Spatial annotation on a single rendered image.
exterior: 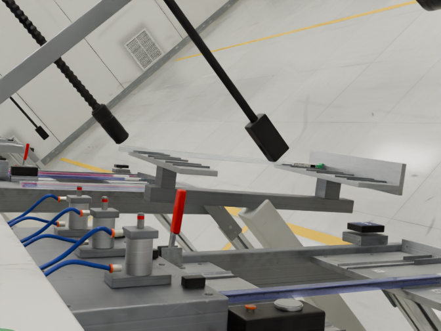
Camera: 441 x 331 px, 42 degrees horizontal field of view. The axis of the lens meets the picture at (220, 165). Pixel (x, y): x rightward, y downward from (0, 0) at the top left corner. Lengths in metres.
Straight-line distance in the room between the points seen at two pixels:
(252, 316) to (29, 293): 0.17
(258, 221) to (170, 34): 7.74
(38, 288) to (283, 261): 0.57
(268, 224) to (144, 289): 0.78
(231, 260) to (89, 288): 0.43
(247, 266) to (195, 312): 0.44
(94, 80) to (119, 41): 0.68
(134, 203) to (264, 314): 1.17
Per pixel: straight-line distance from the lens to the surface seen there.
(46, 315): 0.34
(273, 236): 1.24
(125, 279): 0.47
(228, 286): 0.72
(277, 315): 0.47
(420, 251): 1.03
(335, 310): 1.37
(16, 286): 0.40
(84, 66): 8.42
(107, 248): 0.58
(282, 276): 0.92
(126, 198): 1.60
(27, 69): 0.48
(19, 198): 1.54
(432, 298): 0.77
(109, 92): 8.48
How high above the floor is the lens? 1.36
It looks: 20 degrees down
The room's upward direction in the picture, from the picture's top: 38 degrees counter-clockwise
